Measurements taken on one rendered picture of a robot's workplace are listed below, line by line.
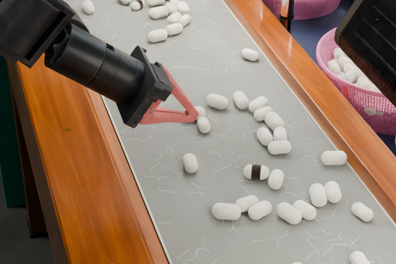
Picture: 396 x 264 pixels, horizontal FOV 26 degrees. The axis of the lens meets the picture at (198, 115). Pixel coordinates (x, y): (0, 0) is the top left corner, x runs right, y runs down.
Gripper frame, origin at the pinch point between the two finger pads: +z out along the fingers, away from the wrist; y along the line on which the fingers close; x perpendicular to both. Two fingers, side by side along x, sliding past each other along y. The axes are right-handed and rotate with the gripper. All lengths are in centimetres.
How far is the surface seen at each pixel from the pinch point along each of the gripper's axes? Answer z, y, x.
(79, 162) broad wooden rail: -3.5, 10.5, 17.1
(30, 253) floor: 36, 84, 80
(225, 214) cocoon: 10.7, -4.4, 8.3
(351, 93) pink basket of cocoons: 33.0, 19.9, -9.2
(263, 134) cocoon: 18.4, 11.2, 1.1
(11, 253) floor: 32, 85, 83
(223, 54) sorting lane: 20.7, 39.1, 0.4
